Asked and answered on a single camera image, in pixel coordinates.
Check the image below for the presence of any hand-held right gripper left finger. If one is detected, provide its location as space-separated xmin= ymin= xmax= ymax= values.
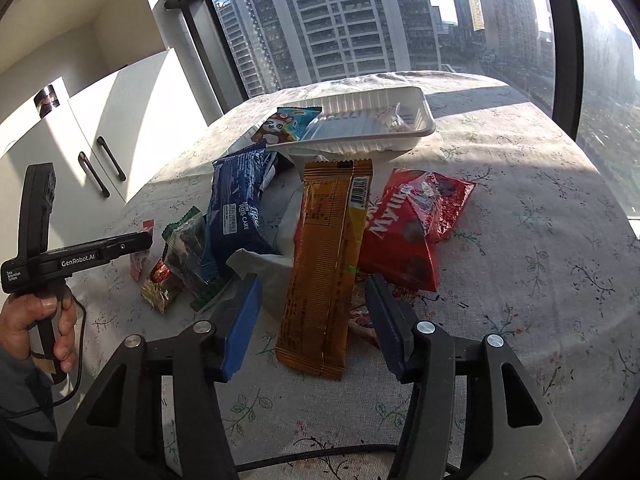
xmin=47 ymin=274 xmax=264 ymax=480

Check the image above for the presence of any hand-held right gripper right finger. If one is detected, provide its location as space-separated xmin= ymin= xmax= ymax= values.
xmin=364 ymin=275 xmax=583 ymax=480

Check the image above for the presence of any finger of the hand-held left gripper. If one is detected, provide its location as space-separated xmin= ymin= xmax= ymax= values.
xmin=106 ymin=232 xmax=154 ymax=264

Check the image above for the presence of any pink white snack packet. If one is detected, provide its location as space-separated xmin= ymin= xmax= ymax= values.
xmin=129 ymin=219 xmax=156 ymax=281

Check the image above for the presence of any red white patterned packet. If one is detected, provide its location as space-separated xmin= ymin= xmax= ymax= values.
xmin=347 ymin=290 xmax=396 ymax=348

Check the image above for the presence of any gold striped candy packet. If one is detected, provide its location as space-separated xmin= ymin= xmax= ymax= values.
xmin=140 ymin=259 xmax=185 ymax=315

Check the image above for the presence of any clear green-edged snack packet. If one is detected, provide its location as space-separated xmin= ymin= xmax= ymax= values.
xmin=162 ymin=207 xmax=236 ymax=311

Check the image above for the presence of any red snack bag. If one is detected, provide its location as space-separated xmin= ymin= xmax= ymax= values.
xmin=357 ymin=167 xmax=477 ymax=293

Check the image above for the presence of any long orange snack packet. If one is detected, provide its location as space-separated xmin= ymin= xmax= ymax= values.
xmin=275 ymin=157 xmax=373 ymax=381

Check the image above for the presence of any blue cake packet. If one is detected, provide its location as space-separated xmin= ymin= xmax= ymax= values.
xmin=200 ymin=142 xmax=281 ymax=281

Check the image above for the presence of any light blue cartoon snack packet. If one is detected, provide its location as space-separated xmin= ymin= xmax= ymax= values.
xmin=250 ymin=105 xmax=323 ymax=146

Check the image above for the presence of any white plastic tray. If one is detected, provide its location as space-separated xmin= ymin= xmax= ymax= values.
xmin=248 ymin=86 xmax=437 ymax=157

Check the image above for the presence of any person's left forearm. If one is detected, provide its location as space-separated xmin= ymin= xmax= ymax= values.
xmin=0 ymin=350 xmax=58 ymax=443

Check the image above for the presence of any person's left hand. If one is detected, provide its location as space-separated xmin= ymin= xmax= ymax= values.
xmin=0 ymin=290 xmax=79 ymax=361

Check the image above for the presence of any white cabinet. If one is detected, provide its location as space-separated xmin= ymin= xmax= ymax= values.
xmin=0 ymin=47 xmax=211 ymax=241

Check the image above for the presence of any floral tablecloth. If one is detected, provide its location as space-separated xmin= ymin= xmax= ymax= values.
xmin=55 ymin=70 xmax=640 ymax=480

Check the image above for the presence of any grey high-rise building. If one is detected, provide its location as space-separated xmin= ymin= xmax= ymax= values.
xmin=215 ymin=0 xmax=443 ymax=97

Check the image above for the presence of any black cabinet handle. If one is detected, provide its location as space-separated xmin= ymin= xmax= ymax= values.
xmin=96 ymin=136 xmax=127 ymax=182
xmin=77 ymin=151 xmax=111 ymax=198

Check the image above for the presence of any black cable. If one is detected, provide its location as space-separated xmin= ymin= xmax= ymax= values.
xmin=0 ymin=297 xmax=87 ymax=417
xmin=235 ymin=442 xmax=401 ymax=473

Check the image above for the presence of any black window frame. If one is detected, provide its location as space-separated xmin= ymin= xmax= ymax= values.
xmin=160 ymin=0 xmax=640 ymax=226

